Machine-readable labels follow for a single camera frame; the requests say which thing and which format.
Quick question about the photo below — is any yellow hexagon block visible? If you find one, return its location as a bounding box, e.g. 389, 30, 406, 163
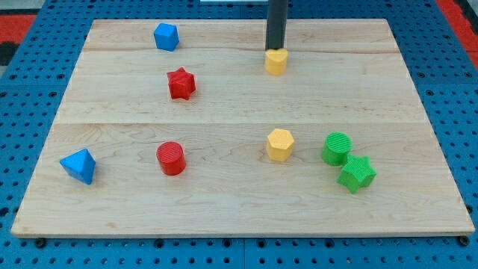
266, 129, 295, 162

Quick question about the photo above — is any yellow heart block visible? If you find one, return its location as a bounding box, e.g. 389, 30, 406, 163
264, 48, 288, 75

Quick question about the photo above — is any wooden board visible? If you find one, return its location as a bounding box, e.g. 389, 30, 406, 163
11, 19, 475, 238

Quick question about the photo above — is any red cylinder block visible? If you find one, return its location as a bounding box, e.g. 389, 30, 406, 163
156, 141, 186, 176

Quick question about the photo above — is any red star block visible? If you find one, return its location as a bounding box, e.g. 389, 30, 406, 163
167, 67, 196, 100

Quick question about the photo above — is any green cylinder block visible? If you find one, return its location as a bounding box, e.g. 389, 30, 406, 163
321, 132, 353, 166

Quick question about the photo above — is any blue cube block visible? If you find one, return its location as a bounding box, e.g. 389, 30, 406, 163
153, 22, 179, 52

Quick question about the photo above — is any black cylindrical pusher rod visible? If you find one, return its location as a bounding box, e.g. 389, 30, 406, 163
265, 0, 288, 50

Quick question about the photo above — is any green star block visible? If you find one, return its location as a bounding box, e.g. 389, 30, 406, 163
337, 154, 376, 194

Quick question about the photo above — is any blue pyramid block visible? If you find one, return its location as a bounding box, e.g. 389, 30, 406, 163
60, 149, 96, 185

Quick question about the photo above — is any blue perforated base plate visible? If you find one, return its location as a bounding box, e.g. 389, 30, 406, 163
1, 1, 477, 268

